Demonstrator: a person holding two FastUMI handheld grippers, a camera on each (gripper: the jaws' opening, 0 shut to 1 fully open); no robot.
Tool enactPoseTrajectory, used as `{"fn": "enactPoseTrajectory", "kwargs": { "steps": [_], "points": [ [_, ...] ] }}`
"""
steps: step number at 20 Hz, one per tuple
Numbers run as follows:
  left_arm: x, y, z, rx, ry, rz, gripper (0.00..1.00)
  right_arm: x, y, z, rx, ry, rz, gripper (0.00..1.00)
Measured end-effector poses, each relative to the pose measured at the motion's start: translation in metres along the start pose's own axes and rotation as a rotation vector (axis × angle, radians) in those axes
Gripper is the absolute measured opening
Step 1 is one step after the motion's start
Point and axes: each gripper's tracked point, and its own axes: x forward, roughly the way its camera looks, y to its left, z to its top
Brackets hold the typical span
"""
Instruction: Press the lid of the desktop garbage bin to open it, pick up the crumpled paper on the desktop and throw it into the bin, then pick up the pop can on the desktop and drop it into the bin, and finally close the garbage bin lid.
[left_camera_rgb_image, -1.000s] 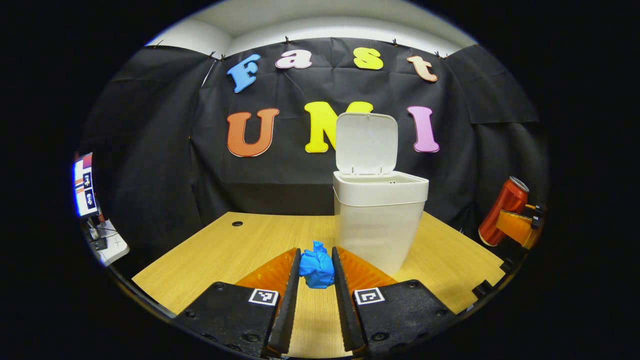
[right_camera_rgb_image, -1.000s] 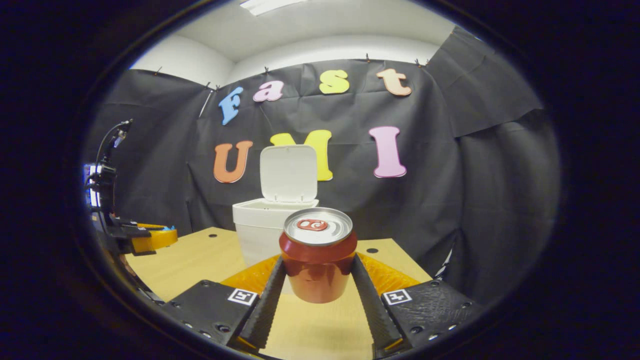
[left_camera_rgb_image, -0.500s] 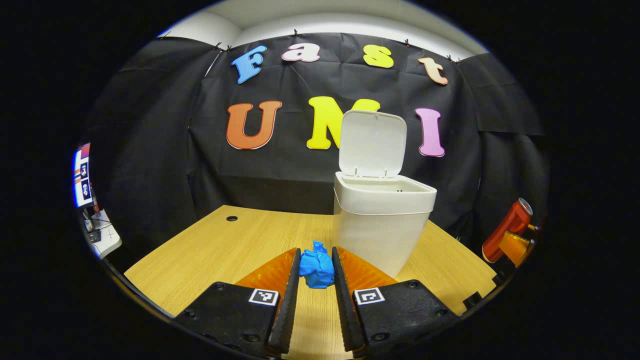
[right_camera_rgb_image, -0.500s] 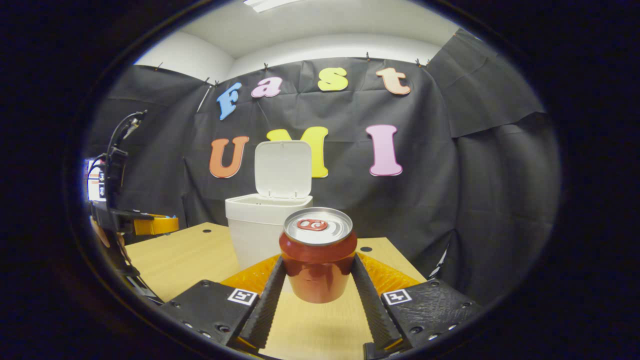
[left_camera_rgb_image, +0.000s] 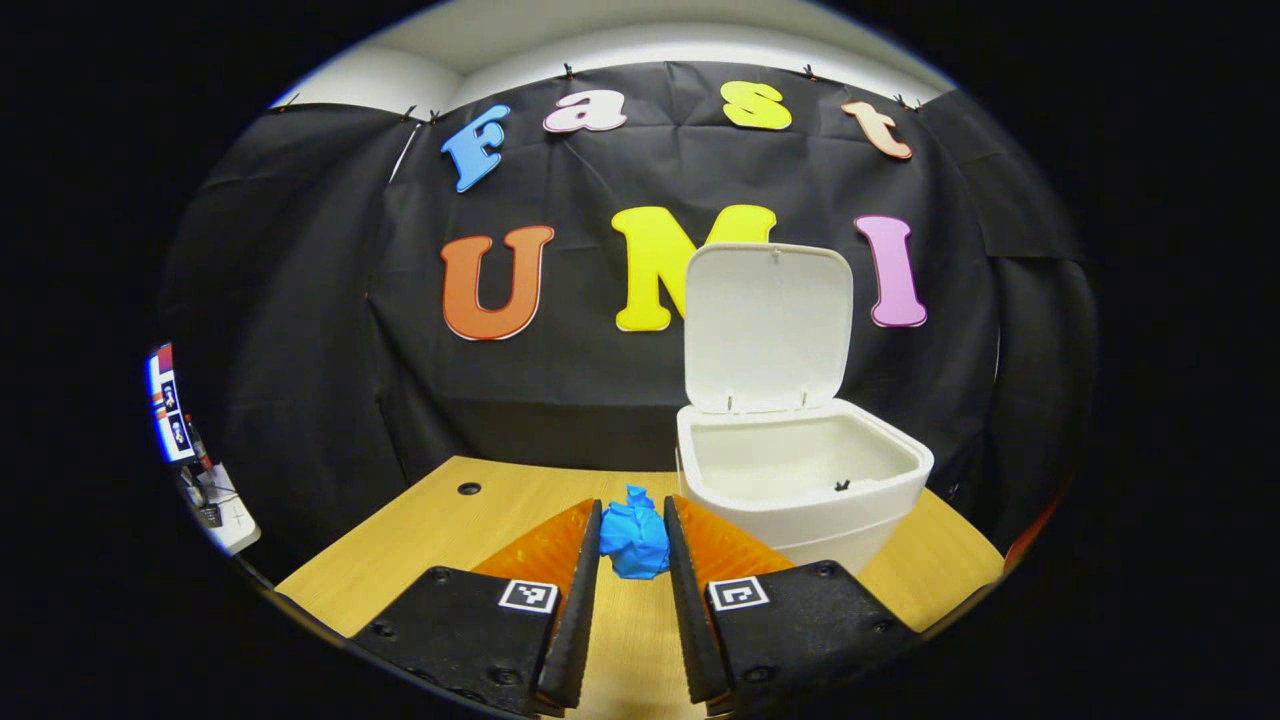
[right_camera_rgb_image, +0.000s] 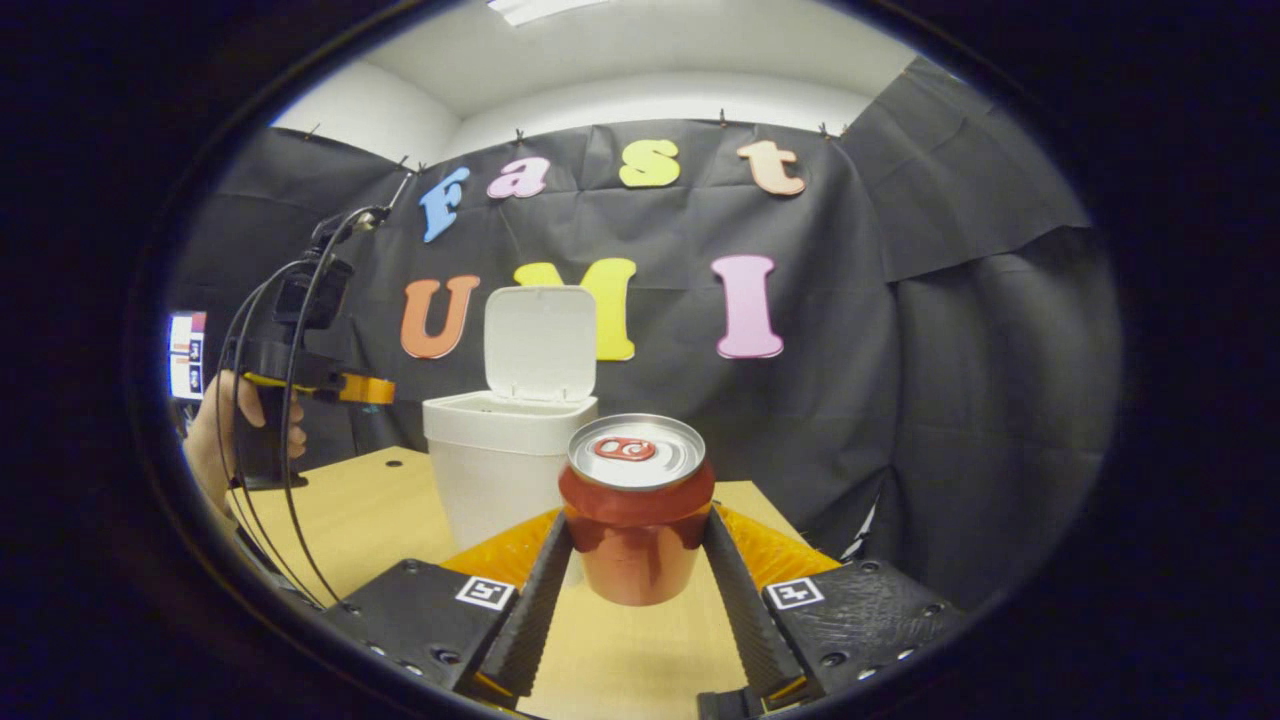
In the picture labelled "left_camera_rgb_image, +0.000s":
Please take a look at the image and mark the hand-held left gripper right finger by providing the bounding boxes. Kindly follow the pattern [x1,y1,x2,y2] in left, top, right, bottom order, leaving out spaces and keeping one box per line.
[663,494,923,717]

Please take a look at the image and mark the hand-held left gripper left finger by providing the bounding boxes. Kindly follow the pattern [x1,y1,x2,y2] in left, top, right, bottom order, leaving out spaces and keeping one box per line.
[350,498,604,717]

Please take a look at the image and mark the blue paper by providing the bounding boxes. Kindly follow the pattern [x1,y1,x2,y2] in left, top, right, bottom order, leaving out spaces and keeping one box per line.
[598,485,673,581]

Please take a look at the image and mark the white desktop garbage bin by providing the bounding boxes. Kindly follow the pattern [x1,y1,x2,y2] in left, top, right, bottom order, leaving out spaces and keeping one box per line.
[675,241,936,578]

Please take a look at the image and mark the wooden desktop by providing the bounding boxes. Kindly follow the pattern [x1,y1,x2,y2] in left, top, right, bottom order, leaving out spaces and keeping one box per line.
[275,456,1006,720]

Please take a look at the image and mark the white side table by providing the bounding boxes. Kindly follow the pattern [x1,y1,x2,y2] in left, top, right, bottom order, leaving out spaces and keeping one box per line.
[185,462,263,557]

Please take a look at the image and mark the black backdrop cloth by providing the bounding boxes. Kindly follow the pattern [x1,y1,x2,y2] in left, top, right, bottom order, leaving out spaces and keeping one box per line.
[165,60,1099,581]

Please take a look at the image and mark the computer monitor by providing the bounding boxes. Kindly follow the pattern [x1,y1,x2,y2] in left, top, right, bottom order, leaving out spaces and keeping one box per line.
[147,343,198,464]

